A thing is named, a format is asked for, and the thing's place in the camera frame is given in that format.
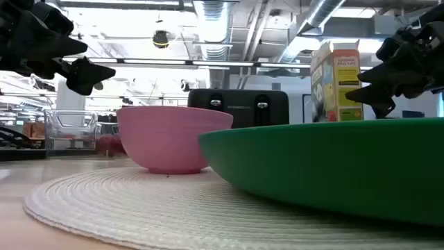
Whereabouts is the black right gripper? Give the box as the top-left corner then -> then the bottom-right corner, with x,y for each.
345,3 -> 444,119

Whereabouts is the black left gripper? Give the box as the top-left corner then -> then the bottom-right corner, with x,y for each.
0,0 -> 117,97

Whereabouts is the orange yellow carton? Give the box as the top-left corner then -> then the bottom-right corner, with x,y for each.
309,39 -> 364,123

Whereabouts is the red apple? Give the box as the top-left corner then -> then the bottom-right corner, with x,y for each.
96,134 -> 126,157

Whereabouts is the white round column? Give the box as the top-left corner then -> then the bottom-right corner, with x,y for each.
55,78 -> 87,112

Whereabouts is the large clear plastic bin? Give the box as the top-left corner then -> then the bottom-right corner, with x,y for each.
44,110 -> 99,157

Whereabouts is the small clear plastic bin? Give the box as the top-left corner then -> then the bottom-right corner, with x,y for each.
96,121 -> 121,157

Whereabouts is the green plate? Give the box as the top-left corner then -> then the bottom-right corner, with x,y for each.
198,117 -> 444,226

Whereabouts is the long ceiling light bar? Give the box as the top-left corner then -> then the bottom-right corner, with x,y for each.
62,58 -> 313,69

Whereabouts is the pink plastic bowl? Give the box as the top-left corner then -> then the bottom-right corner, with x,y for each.
116,106 -> 234,175

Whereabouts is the black toaster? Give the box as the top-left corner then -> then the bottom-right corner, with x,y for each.
187,88 -> 290,130

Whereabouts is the white woven round placemat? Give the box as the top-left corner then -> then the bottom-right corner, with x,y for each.
22,166 -> 444,250

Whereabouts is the black curved cable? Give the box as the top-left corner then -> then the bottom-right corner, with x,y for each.
0,125 -> 33,149

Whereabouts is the black dome ceiling camera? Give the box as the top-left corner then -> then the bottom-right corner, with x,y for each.
152,30 -> 170,49

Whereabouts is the silver ribbed ventilation duct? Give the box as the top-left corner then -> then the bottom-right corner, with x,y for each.
192,0 -> 232,90

